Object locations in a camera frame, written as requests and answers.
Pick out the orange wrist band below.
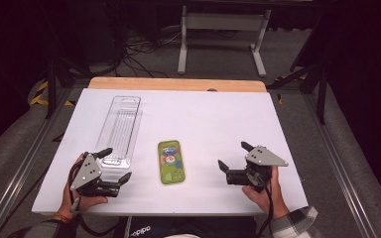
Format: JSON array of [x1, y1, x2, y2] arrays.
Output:
[[53, 212, 71, 224]]

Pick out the black tripod stand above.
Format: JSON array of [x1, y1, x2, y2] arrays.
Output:
[[44, 49, 94, 120]]

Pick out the white metal stand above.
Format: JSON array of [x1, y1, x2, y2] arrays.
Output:
[[177, 5, 273, 78]]

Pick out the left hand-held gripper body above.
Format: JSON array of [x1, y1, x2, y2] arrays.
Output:
[[69, 152, 122, 198]]

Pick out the aluminium rail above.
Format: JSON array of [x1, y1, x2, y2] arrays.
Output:
[[0, 87, 77, 238], [302, 93, 380, 238]]

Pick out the black metal stand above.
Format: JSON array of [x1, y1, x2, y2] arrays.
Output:
[[266, 19, 330, 126]]

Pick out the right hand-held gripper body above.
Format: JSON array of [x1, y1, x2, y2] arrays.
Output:
[[225, 145, 290, 194]]

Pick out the person's left hand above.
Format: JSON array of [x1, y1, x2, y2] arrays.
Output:
[[57, 154, 109, 221]]

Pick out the green phone case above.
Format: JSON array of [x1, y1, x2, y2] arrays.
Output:
[[157, 139, 187, 185]]

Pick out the white board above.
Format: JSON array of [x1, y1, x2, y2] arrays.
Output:
[[31, 87, 310, 218]]

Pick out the person's right hand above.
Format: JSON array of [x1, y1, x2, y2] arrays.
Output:
[[241, 166, 291, 221]]

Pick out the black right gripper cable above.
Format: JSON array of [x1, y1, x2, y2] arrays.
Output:
[[256, 179, 276, 238]]

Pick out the yellow black floor tape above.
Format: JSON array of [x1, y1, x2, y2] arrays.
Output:
[[28, 80, 76, 108]]

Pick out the wooden table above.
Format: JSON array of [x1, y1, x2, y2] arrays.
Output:
[[87, 76, 268, 94]]

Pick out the black floor cables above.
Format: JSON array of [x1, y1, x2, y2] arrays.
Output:
[[118, 29, 184, 79]]

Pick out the clear plastic tray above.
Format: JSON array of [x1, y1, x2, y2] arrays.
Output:
[[93, 95, 144, 171]]

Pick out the person's black shirt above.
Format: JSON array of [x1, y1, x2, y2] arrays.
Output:
[[124, 215, 259, 238]]

